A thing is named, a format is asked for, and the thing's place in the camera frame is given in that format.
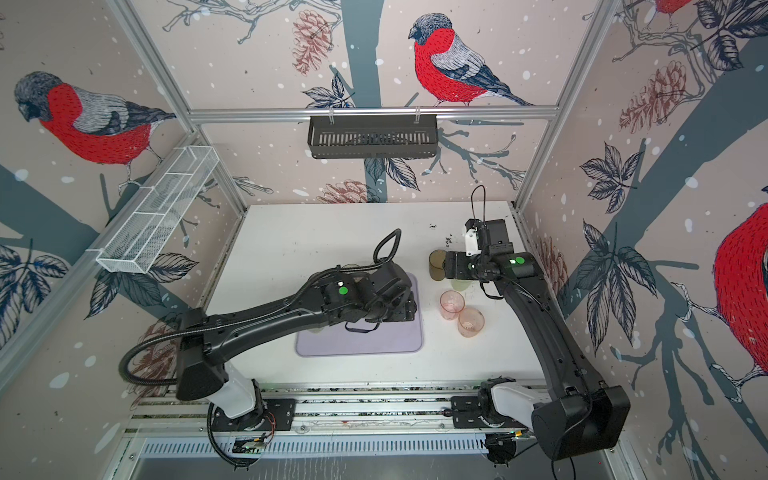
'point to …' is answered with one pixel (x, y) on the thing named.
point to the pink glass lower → (470, 322)
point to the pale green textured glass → (460, 284)
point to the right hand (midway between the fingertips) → (455, 266)
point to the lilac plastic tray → (387, 338)
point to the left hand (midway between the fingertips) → (410, 313)
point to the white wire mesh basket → (142, 235)
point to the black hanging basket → (340, 137)
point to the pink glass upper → (451, 304)
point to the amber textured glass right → (436, 264)
